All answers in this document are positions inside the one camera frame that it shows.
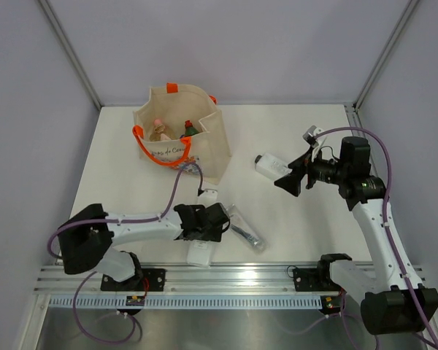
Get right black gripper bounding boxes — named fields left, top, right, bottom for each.
left=274, top=145, right=348, bottom=197

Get white bottle black cap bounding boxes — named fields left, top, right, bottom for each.
left=186, top=240, right=217, bottom=268

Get green bottle red cap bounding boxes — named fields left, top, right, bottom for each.
left=184, top=120, right=200, bottom=137

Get peach bottle pink cap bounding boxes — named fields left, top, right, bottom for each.
left=150, top=119, right=176, bottom=141

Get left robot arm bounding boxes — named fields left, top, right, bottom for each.
left=56, top=203, right=230, bottom=291

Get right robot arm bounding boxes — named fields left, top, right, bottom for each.
left=274, top=135, right=438, bottom=335

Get silver tube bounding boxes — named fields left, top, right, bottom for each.
left=226, top=204, right=267, bottom=254

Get white flat bottle right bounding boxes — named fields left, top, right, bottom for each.
left=254, top=153, right=291, bottom=182

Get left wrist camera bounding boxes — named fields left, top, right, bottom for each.
left=196, top=189, right=218, bottom=208

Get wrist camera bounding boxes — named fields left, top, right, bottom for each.
left=302, top=125, right=326, bottom=160
left=196, top=189, right=218, bottom=208

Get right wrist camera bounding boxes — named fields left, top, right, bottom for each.
left=302, top=125, right=326, bottom=160

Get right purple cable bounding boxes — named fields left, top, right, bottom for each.
left=269, top=126, right=438, bottom=350

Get aluminium mounting rail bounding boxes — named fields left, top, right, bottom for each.
left=32, top=264, right=430, bottom=296

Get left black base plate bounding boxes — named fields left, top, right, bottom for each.
left=100, top=268, right=166, bottom=292

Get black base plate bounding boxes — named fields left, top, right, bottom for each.
left=292, top=268, right=339, bottom=292
left=100, top=268, right=166, bottom=292

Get canvas bag orange handles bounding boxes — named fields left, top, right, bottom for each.
left=132, top=83, right=231, bottom=184

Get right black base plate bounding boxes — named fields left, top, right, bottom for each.
left=292, top=268, right=339, bottom=292

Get white slotted cable duct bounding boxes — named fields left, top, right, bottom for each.
left=49, top=295, right=323, bottom=310

